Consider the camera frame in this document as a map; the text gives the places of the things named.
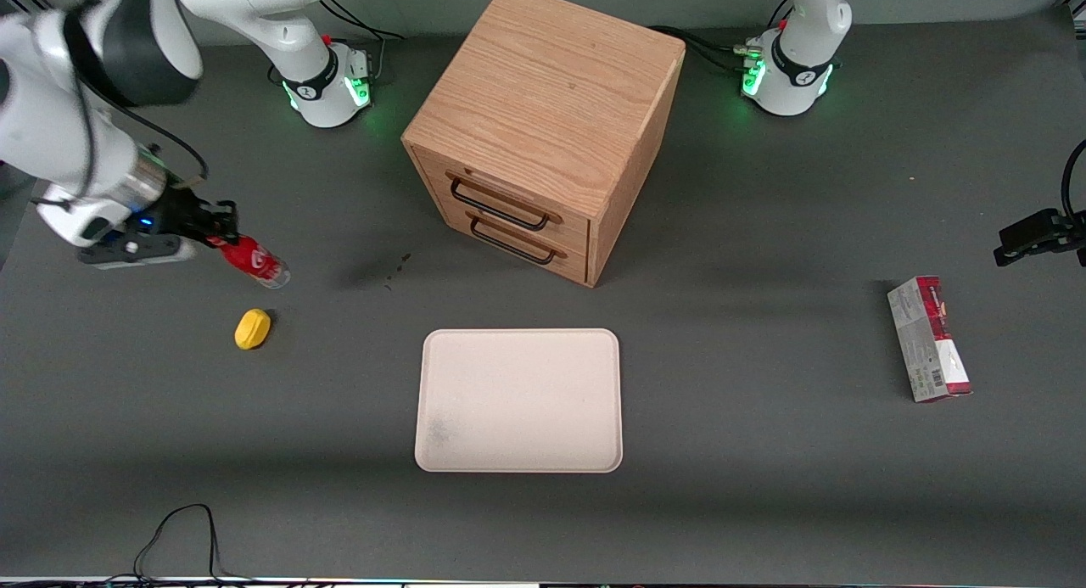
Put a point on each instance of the wide wooden drawer front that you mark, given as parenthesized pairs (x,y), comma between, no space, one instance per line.
(509,189)

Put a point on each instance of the yellow lemon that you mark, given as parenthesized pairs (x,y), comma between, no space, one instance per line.
(252,329)

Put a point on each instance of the red coke bottle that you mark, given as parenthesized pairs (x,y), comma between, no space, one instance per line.
(254,259)

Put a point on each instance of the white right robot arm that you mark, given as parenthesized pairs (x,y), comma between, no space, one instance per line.
(51,121)

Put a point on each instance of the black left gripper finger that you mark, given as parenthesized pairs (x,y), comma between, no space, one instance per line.
(1022,250)
(1033,227)

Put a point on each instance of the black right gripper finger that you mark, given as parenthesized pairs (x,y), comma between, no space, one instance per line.
(222,213)
(214,238)

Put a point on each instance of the beige plastic tray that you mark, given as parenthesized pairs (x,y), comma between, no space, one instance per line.
(519,401)

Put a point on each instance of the grey and red carton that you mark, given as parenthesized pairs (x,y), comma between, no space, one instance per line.
(926,342)

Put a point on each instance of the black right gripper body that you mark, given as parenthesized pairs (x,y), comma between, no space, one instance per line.
(181,214)

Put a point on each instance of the narrow wooden drawer front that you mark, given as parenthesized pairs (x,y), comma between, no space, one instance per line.
(517,240)

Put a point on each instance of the wooden drawer cabinet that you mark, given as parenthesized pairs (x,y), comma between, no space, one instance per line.
(551,87)

